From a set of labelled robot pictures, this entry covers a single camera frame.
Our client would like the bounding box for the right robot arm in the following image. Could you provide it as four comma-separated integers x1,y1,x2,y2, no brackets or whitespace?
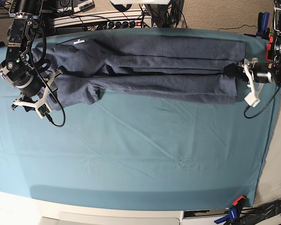
0,0,61,118

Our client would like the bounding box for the blue clamp top right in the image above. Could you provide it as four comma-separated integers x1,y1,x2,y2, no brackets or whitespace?
256,12,270,40

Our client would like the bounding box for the orange black clamp top right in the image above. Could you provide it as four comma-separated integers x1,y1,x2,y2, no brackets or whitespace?
266,35,280,62

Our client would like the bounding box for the blue-grey T-shirt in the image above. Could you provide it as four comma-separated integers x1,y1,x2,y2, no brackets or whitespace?
31,35,245,110

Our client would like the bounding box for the white power strip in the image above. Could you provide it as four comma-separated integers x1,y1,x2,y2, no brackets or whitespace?
85,17,152,30

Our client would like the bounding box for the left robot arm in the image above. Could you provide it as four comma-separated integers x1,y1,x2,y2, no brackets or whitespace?
223,0,281,92

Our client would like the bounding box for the teal table cloth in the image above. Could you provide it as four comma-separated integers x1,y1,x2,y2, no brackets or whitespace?
0,28,281,211

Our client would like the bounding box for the blue orange clamp bottom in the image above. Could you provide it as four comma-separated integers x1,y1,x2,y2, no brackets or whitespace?
214,195,246,225

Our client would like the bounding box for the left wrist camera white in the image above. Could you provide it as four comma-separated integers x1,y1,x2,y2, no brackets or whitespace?
244,92,260,107

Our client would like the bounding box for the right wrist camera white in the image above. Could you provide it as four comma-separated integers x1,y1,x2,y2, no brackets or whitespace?
36,103,52,119

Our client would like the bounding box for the black plastic bag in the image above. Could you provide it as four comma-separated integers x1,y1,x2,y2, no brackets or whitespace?
238,200,281,225

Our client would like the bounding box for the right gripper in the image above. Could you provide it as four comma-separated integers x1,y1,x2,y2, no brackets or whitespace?
11,69,62,112

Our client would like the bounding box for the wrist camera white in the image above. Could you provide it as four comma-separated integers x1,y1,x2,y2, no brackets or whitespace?
36,103,52,119
244,92,260,107

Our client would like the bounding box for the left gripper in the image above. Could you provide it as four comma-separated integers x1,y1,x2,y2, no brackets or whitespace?
223,58,275,98

